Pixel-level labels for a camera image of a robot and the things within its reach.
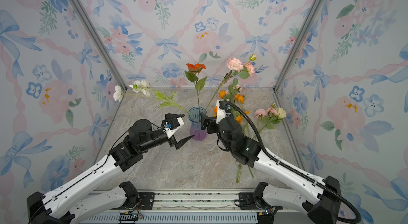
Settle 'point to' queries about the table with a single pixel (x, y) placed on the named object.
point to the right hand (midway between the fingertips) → (209, 111)
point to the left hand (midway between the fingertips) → (187, 122)
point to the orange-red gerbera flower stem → (193, 76)
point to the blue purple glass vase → (194, 117)
